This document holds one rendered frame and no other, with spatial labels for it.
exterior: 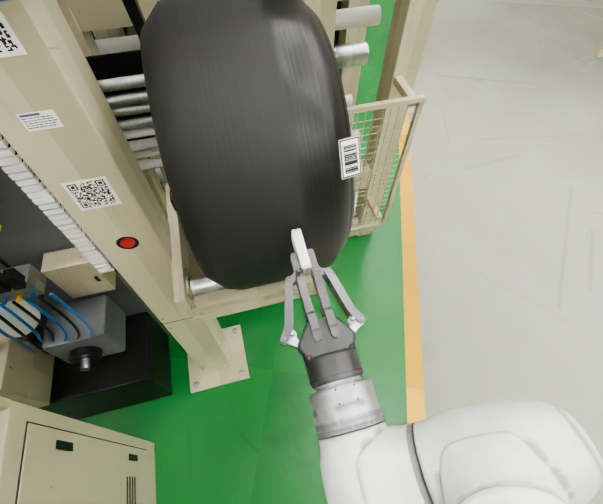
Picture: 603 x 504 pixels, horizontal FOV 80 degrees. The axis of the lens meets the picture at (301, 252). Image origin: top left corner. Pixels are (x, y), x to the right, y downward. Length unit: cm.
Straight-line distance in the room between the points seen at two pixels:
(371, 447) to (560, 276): 205
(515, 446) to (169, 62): 61
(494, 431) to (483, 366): 154
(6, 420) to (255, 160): 77
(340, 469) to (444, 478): 11
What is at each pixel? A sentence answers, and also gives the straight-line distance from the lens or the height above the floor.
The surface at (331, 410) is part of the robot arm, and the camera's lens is 48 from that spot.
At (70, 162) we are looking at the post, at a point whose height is 130.
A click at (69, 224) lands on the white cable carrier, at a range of 87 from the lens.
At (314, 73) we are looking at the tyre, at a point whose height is 143.
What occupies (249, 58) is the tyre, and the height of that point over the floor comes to 144.
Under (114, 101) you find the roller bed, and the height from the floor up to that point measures 115.
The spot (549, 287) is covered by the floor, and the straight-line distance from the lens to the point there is 235.
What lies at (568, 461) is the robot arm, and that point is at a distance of 45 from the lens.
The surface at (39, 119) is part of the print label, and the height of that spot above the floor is 138.
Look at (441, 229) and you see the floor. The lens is 230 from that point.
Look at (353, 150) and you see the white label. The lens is 59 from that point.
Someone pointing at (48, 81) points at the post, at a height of 143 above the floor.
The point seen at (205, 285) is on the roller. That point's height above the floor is 92.
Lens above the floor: 172
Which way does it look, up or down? 57 degrees down
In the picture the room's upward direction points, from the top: straight up
